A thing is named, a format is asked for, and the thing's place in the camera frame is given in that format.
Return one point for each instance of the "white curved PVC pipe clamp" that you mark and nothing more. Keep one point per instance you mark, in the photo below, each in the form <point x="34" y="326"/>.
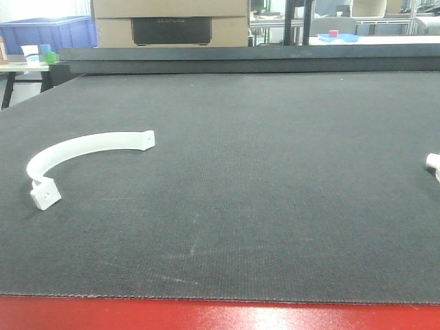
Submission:
<point x="44" y="192"/>

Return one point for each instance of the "dark grey fabric mat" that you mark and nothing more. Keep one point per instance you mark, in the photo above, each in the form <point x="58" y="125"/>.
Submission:
<point x="299" y="188"/>

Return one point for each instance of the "cardboard box with black print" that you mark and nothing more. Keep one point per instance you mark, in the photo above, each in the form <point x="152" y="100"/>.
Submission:
<point x="131" y="24"/>

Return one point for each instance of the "blue tray on far table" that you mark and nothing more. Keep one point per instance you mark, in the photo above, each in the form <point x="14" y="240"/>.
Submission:
<point x="341" y="38"/>

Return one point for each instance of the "green plastic cup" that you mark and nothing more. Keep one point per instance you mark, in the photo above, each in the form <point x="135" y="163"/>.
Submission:
<point x="50" y="57"/>

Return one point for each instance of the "large blue storage crate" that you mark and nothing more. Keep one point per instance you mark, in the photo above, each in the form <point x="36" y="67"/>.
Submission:
<point x="62" y="32"/>

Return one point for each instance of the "blue plastic cup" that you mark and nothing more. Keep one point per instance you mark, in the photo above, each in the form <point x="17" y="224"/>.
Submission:
<point x="45" y="48"/>

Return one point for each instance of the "white plastic part at right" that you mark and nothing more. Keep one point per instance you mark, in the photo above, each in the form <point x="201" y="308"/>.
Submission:
<point x="433" y="162"/>

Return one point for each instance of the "white paper cup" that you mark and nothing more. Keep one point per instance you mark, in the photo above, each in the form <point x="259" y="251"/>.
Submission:
<point x="31" y="54"/>

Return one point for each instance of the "white side table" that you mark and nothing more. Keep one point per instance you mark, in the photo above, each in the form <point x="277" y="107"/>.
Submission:
<point x="15" y="69"/>

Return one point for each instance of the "black conveyor back rail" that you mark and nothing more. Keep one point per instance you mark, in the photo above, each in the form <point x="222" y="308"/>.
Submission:
<point x="253" y="60"/>

